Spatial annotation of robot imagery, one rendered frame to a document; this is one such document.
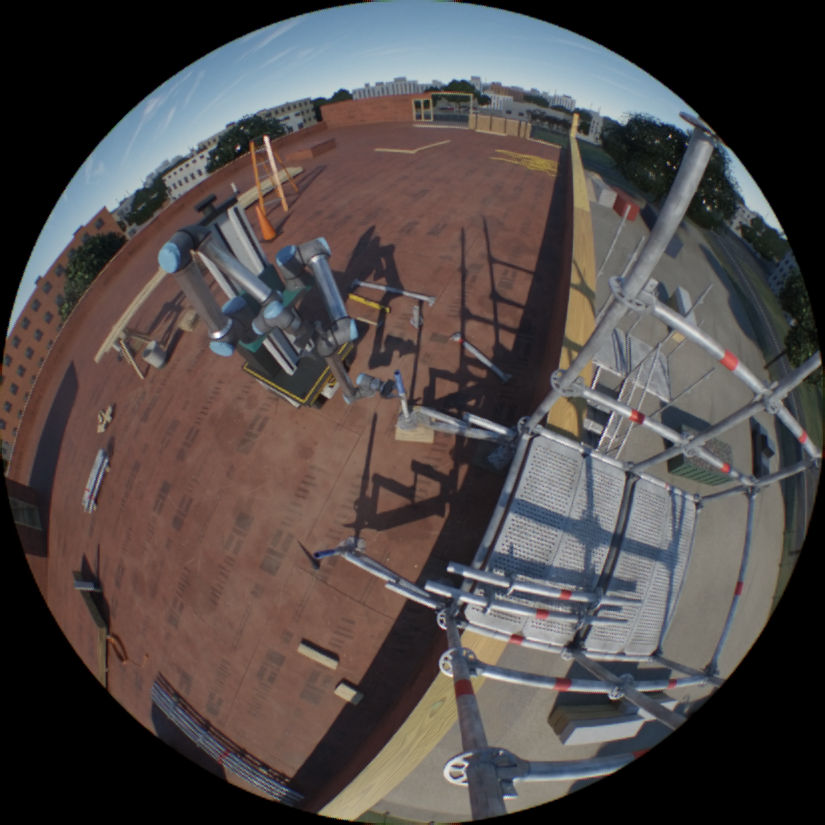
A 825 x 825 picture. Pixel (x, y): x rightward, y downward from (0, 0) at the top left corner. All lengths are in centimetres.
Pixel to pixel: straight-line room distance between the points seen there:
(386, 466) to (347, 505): 44
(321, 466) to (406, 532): 87
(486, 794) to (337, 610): 201
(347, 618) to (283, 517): 97
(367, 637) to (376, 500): 112
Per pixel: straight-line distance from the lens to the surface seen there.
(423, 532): 213
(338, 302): 166
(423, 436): 223
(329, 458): 235
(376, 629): 233
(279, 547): 248
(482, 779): 58
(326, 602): 237
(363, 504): 220
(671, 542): 205
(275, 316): 129
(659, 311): 86
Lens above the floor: 213
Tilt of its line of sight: 66 degrees down
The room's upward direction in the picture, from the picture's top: 10 degrees counter-clockwise
